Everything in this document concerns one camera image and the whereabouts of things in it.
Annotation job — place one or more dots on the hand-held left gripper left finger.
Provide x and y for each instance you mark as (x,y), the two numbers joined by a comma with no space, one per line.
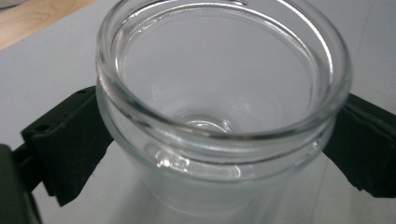
(68,146)

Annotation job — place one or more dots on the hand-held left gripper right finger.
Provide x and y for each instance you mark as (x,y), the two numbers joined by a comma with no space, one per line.
(367,146)

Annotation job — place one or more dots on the clear glass jar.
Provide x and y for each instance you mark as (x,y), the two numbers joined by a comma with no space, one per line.
(224,93)

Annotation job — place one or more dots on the wooden table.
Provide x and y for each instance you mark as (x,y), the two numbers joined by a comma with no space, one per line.
(28,21)

